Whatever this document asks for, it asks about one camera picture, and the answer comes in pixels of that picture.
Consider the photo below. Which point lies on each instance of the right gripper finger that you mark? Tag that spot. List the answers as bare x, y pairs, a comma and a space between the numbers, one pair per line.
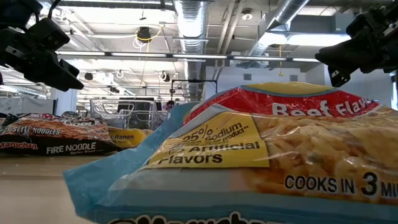
345, 56
337, 81

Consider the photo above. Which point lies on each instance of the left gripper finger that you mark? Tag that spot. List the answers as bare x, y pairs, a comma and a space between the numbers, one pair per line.
53, 77
68, 69

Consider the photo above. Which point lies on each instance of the black Maruchan fire noodle pack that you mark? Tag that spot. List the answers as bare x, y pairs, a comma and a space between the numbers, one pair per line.
62, 149

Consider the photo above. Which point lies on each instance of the yellow Maruchan ramen pack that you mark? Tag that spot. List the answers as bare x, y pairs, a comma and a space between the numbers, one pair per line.
127, 138

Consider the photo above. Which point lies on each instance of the blue Maruchan beef ramen pack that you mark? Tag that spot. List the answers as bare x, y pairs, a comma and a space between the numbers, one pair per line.
217, 174

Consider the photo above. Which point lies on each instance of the black ceiling spotlight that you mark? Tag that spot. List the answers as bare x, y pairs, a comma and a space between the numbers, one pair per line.
88, 76
166, 77

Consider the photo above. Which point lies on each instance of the white building column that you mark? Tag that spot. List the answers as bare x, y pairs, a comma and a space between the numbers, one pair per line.
63, 99

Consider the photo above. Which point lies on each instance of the grey partition curtain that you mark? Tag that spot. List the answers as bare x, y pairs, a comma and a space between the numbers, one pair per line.
28, 105

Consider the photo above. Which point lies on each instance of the grey round object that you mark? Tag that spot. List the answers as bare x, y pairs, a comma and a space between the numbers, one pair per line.
71, 114

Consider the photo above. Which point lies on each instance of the clear plastic bin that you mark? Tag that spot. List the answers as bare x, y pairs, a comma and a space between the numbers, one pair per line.
99, 112

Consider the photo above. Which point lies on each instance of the long ceiling light strip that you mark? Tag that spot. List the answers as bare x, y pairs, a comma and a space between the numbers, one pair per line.
140, 55

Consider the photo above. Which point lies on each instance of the black ceiling device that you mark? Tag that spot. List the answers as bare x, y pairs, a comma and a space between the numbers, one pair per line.
144, 33

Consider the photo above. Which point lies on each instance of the white round ceiling sensor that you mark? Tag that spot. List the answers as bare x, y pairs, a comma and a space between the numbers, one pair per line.
247, 15

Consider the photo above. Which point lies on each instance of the person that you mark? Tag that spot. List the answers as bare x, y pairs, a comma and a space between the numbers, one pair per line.
169, 104

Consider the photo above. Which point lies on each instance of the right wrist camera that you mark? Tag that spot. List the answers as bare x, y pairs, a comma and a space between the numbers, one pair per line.
359, 26

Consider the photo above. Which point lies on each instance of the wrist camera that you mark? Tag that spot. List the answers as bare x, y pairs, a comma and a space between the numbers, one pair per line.
359, 26
46, 34

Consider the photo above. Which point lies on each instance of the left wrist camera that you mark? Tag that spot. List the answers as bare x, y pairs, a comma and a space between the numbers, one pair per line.
46, 34

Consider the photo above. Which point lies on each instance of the grey wall vent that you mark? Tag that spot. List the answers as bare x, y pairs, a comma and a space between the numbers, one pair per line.
293, 78
247, 76

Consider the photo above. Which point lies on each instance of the silver slanted air duct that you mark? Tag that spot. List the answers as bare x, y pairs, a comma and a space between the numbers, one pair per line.
280, 15

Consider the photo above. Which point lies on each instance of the silver round air duct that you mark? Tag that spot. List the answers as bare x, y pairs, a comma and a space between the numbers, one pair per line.
191, 25

